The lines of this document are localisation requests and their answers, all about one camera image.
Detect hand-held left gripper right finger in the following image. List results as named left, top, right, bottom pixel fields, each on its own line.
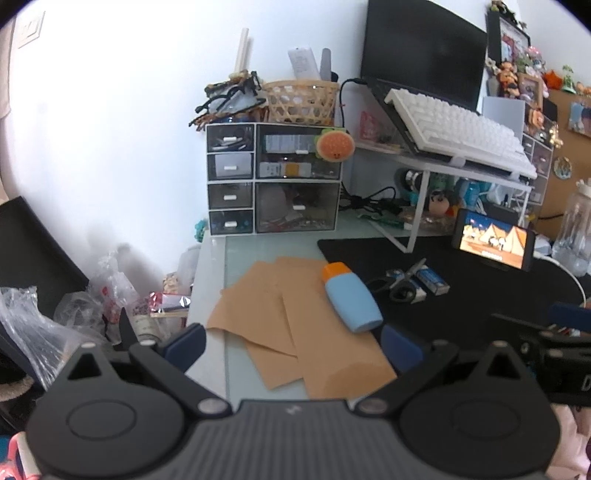
left=355, top=324, right=533, bottom=419

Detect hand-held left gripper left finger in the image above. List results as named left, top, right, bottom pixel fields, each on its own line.
left=67, top=323, right=232, bottom=419

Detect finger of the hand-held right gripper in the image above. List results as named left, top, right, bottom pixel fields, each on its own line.
left=549, top=302, right=591, bottom=336
left=491, top=312, right=561, bottom=343

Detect small clear drawer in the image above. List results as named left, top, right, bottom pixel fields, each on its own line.
left=207, top=153, right=254, bottom=180
left=208, top=183, right=254, bottom=209
left=209, top=210, right=255, bottom=234
left=207, top=124, right=255, bottom=152

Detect dark drawer cabinet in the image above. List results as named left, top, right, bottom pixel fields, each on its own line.
left=521, top=111, right=555, bottom=205

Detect clear drawer organizer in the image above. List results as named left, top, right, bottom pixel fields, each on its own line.
left=204, top=121, right=345, bottom=237

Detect wide clear drawer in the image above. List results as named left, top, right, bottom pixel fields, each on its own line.
left=256, top=154, right=343, bottom=180
left=256, top=124, right=345, bottom=153

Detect red snack packet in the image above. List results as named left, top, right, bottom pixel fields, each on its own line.
left=147, top=291, right=191, bottom=315

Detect black desk mat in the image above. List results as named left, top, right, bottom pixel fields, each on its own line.
left=317, top=237, right=588, bottom=371

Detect blue bottle with orange cap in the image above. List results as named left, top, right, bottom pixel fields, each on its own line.
left=321, top=261, right=384, bottom=332

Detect brown paper sheet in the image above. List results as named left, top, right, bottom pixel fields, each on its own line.
left=244, top=340, right=306, bottom=391
left=206, top=260, right=299, bottom=357
left=275, top=257, right=399, bottom=401

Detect pink floral bedding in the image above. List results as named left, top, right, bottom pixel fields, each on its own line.
left=549, top=405, right=591, bottom=480

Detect clear water bottle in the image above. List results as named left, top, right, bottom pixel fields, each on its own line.
left=551, top=179, right=591, bottom=278

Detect black smartphone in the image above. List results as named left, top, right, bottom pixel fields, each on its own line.
left=452, top=208, right=537, bottom=272

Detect crumpled plastic bag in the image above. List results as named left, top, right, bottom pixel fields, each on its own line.
left=87, top=249, right=140, bottom=325

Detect clear plastic bag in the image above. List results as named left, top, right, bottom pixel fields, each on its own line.
left=0, top=285, right=108, bottom=389

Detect black haired figurine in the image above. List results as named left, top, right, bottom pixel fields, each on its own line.
left=427, top=191, right=452, bottom=216

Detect white laptop stand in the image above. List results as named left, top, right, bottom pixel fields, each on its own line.
left=353, top=137, right=535, bottom=254

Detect brown cork board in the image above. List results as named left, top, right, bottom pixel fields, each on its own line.
left=537, top=87, right=591, bottom=228

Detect black box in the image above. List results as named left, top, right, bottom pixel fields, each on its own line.
left=0, top=196, right=91, bottom=297

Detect photo card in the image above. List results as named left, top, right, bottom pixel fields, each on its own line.
left=568, top=101, right=591, bottom=138

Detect white keyboard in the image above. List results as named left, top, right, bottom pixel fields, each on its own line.
left=383, top=88, right=539, bottom=180

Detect burger plush magnet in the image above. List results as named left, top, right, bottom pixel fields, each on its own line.
left=316, top=128, right=356, bottom=164

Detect pale blue board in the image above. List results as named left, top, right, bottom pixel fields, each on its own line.
left=482, top=95, right=526, bottom=128

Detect pink clear packet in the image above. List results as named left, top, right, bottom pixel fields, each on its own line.
left=359, top=111, right=393, bottom=144

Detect pile of hair clips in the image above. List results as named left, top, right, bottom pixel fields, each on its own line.
left=188, top=69, right=269, bottom=133

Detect woven bamboo basket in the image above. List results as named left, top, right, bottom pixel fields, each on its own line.
left=262, top=79, right=341, bottom=127

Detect grey nail file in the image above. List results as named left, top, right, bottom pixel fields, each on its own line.
left=320, top=47, right=338, bottom=82

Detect pale wooden stick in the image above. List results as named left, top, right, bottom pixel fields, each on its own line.
left=229, top=28, right=254, bottom=77

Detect black laptop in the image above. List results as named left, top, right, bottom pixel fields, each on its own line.
left=359, top=0, right=490, bottom=156

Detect white charging cable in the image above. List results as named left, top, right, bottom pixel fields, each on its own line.
left=533, top=251, right=590, bottom=308

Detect black handled scissors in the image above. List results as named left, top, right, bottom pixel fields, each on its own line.
left=364, top=258, right=428, bottom=304

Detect black power cable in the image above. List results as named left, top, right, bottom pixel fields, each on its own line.
left=339, top=78, right=403, bottom=217

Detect small wooden photo frame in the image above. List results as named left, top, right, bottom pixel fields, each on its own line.
left=516, top=72, right=546, bottom=112

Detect black picture frame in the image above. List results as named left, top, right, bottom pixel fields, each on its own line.
left=484, top=10, right=532, bottom=66

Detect white wall switch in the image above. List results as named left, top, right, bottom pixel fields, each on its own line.
left=16, top=11, right=45, bottom=48

